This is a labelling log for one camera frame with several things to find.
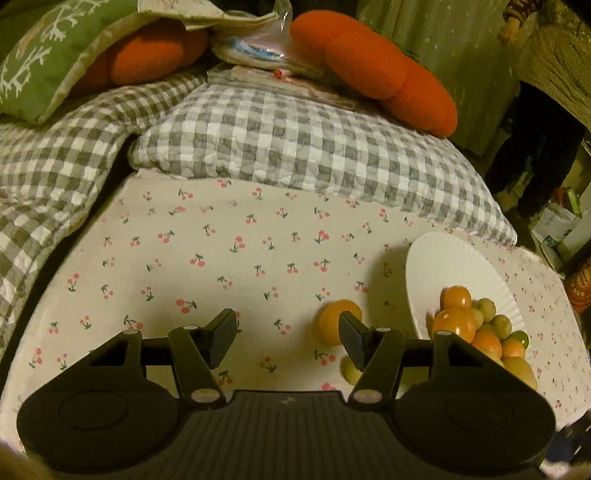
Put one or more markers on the plastic bag with packets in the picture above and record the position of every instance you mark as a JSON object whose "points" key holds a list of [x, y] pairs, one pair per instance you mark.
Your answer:
{"points": [[258, 46]]}

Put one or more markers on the green tangerine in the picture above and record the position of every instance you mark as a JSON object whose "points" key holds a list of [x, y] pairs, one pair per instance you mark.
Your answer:
{"points": [[521, 339]]}

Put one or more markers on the beige floral cloth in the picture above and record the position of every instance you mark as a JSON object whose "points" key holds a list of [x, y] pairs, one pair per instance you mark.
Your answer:
{"points": [[194, 9]]}

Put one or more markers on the orange persimmon plush cushion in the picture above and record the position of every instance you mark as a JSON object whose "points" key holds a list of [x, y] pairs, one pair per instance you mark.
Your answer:
{"points": [[147, 55], [383, 64]]}

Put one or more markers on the grey checked quilt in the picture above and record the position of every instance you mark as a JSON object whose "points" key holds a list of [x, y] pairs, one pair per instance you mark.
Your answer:
{"points": [[46, 175]]}

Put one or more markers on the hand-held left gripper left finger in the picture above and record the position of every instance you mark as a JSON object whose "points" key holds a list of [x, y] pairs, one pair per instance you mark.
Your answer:
{"points": [[224, 337]]}

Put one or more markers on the orange patterned object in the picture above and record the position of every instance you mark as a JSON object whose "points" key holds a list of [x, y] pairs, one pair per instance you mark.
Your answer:
{"points": [[582, 286]]}

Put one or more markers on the flat magazine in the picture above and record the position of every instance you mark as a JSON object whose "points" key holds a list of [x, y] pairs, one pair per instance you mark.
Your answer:
{"points": [[258, 83]]}

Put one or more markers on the cherry print tablecloth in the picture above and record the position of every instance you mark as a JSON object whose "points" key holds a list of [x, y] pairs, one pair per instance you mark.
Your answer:
{"points": [[184, 258]]}

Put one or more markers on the large orange tangerine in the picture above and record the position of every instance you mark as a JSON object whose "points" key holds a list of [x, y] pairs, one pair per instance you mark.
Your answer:
{"points": [[487, 345]]}

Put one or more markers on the small yellow longan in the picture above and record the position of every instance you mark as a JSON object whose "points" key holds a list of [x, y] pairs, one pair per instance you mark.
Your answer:
{"points": [[478, 317], [501, 325], [485, 307]]}

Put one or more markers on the orange tangerine with stem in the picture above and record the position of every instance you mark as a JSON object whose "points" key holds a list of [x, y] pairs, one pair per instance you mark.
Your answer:
{"points": [[513, 349]]}

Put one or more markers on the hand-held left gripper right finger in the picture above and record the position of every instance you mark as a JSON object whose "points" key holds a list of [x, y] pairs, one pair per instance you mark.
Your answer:
{"points": [[352, 339]]}

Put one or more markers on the grey checked cushion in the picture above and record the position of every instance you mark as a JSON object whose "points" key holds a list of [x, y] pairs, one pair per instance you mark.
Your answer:
{"points": [[300, 138]]}

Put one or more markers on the white ribbed plate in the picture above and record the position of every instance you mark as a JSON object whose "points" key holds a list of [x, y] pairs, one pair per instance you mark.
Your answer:
{"points": [[443, 263]]}

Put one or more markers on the round yellow pear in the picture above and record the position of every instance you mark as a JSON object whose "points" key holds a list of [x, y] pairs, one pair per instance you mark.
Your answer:
{"points": [[350, 371], [521, 371]]}

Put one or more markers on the white green cardboard box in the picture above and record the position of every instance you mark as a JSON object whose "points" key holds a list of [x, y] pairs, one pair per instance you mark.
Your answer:
{"points": [[556, 226]]}

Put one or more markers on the patterned curtain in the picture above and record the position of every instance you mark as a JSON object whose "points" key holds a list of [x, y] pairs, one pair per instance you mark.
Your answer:
{"points": [[438, 55]]}

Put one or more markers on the green cushion white branch pattern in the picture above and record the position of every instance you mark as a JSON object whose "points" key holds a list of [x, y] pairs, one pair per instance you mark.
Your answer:
{"points": [[51, 60]]}

